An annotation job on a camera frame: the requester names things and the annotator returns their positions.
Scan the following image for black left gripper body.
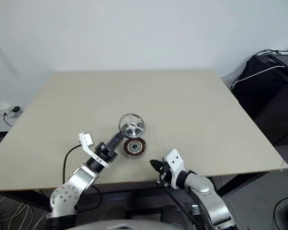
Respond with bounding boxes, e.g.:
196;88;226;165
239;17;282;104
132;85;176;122
95;142;119;164

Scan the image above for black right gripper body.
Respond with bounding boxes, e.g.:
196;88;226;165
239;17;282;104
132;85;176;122
156;162;174;188

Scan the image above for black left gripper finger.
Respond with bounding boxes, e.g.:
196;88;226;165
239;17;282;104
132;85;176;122
107;132;125;148
110;134;127;151

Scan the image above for motor housing with copper windings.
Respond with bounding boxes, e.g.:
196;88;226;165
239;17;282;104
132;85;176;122
122;138;148;160

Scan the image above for silver spoked rotor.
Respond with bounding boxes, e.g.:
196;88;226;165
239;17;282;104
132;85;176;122
118;112;146;140

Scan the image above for dark rounded shape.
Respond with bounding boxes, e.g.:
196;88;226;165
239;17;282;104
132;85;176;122
160;204;188;224

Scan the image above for grey robot torso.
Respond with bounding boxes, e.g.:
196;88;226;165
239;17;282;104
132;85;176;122
71;218;183;230

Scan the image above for white power strip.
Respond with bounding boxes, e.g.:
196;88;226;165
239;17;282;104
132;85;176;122
0;102;24;118

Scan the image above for black computer case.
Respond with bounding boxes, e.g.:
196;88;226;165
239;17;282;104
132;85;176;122
231;54;288;146

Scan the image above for black device on cabinet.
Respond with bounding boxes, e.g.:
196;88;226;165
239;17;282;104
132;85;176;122
268;53;288;80

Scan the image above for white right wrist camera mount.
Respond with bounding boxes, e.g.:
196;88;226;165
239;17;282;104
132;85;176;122
163;149;190;190

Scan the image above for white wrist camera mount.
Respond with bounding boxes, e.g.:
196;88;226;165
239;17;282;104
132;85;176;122
163;149;190;190
78;131;110;169

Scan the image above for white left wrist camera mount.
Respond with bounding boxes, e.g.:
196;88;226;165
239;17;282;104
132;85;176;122
78;131;110;169

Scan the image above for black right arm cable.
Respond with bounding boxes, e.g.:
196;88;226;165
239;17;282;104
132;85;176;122
156;172;198;224

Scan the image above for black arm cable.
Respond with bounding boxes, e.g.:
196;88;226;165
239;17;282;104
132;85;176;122
156;172;198;224
62;143;103;214

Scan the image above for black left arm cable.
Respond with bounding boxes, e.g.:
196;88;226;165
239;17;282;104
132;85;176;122
62;143;103;214

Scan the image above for black table frame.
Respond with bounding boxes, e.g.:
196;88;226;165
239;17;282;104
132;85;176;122
0;171;272;214

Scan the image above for white cables on floor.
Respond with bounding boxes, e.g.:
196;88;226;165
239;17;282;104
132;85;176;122
0;191;49;230

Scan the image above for black cable on floor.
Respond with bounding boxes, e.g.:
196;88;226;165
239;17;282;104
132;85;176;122
273;193;288;230

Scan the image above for white cable over cabinet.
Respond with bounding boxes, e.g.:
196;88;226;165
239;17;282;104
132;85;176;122
231;65;286;90

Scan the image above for black cables above cabinet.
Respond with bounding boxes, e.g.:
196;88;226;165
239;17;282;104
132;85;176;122
253;48;288;58

